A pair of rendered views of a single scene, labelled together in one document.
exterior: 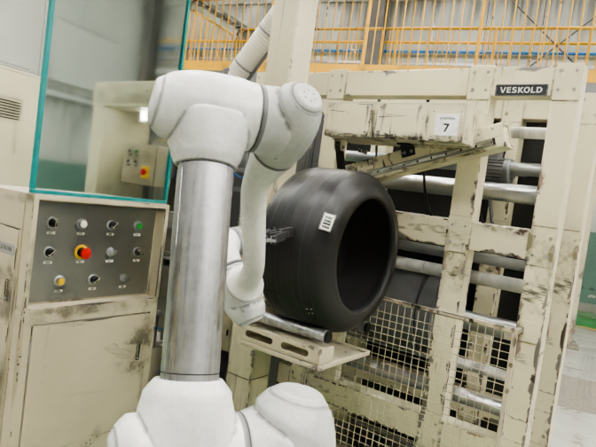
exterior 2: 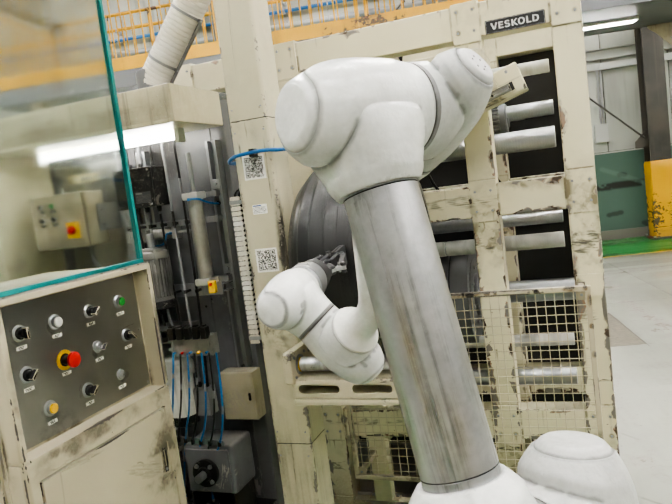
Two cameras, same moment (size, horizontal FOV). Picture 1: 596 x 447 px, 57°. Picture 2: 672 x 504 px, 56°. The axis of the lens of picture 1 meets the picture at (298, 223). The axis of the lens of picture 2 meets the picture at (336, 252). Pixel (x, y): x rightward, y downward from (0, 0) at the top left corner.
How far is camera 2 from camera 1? 0.52 m
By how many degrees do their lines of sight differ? 15
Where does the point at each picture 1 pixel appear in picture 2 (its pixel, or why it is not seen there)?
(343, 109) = not seen: hidden behind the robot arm
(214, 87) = (379, 77)
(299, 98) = (474, 69)
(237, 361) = (287, 426)
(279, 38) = (230, 14)
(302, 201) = (341, 210)
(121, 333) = (143, 445)
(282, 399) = (573, 459)
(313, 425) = (621, 475)
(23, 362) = not seen: outside the picture
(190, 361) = (476, 456)
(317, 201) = not seen: hidden behind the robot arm
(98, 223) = (74, 315)
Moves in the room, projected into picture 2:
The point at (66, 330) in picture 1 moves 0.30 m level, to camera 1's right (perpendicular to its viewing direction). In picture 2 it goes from (81, 469) to (205, 442)
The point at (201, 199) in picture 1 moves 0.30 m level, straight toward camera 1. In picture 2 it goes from (412, 236) to (616, 242)
